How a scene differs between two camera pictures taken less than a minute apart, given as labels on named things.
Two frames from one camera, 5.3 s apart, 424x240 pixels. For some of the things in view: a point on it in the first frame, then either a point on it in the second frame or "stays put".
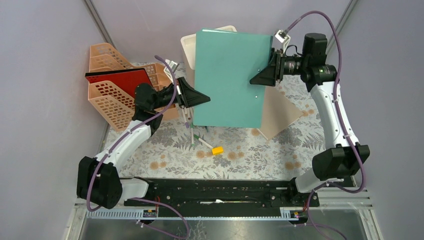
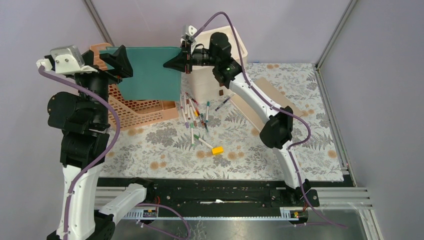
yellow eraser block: (217, 150) stays put
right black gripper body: (283, 65) → (190, 57)
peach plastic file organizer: (115, 108) stays put
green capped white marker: (203, 141) stays put
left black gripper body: (165, 96) → (99, 81)
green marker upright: (192, 134) stays put
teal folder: (224, 61) → (151, 80)
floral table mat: (178, 149) stays put
